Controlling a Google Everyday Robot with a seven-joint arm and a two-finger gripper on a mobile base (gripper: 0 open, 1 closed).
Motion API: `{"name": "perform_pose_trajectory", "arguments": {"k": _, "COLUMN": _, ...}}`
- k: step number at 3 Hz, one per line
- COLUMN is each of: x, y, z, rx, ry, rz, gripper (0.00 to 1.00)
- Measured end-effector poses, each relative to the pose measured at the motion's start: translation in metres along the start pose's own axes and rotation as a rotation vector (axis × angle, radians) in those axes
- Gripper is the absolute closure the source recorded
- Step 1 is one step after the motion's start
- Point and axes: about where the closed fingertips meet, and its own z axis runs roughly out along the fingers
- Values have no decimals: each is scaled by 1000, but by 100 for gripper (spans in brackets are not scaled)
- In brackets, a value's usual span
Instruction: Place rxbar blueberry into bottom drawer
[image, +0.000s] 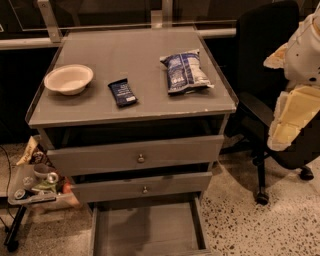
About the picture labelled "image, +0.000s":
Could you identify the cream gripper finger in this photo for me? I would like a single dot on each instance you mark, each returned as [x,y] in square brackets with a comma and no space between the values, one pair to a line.
[276,59]
[293,111]

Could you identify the dark blue rxbar wrapper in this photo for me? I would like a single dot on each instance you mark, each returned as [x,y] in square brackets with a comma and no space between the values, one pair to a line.
[122,93]

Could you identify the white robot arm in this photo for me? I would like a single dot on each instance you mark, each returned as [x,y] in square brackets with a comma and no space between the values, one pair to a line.
[302,57]

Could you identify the grey top drawer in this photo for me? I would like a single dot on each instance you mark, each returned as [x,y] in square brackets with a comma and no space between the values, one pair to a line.
[76,161]

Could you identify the grey drawer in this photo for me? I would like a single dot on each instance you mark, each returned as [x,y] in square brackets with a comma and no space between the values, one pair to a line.
[76,161]
[154,226]
[132,188]

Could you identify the grey drawer cabinet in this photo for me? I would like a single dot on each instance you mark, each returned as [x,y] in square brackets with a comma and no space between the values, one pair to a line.
[92,118]

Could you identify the brass top drawer knob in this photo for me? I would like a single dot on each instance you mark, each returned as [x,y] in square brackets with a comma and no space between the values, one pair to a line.
[141,158]

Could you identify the brass drawer knob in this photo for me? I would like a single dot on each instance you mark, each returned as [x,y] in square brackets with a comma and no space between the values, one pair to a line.
[141,158]
[145,190]

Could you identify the grey bottom drawer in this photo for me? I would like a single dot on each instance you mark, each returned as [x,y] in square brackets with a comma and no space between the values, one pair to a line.
[154,226]

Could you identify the brass middle drawer knob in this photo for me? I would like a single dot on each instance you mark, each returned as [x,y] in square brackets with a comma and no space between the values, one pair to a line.
[145,190]

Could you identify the grey middle drawer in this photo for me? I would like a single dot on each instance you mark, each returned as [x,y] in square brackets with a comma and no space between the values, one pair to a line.
[132,188]

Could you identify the black office chair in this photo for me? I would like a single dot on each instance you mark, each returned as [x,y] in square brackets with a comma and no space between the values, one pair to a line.
[259,32]

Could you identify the blue white chip bag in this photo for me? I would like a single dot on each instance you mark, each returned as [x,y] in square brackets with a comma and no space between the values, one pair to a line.
[184,73]

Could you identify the white paper bowl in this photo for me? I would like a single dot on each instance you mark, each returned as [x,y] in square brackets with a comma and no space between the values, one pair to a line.
[69,79]

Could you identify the metal railing bar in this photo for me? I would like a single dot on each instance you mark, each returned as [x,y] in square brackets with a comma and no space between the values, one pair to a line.
[27,24]

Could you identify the tan snack bag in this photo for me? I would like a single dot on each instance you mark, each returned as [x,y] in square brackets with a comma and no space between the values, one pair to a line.
[28,152]

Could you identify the clear plastic bin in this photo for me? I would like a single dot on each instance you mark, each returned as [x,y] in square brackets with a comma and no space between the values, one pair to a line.
[46,187]

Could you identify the silver soda can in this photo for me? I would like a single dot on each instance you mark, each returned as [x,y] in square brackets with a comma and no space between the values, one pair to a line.
[20,194]

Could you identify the black stand leg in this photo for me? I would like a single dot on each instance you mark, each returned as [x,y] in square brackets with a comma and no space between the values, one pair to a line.
[10,241]

